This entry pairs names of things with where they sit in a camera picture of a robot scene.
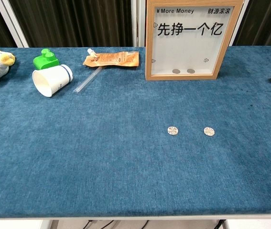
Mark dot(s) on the silver coin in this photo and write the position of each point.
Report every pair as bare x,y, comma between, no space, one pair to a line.
176,71
172,130
190,71
209,131

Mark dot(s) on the orange drink pouch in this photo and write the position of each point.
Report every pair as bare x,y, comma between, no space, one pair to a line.
113,59

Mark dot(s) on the blue table cloth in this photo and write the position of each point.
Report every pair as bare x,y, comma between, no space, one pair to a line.
101,148

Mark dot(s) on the clear plastic straw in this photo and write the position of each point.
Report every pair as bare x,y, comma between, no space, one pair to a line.
87,81

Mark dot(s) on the white paper cup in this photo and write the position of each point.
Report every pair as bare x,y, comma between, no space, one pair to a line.
54,77

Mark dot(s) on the green toy block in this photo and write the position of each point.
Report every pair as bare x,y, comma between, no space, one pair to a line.
45,62

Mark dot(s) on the wooden frame coin bank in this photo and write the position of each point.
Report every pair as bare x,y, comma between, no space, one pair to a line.
149,47

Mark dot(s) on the white metal frame post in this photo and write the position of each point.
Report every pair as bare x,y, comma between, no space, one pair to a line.
12,23
138,23

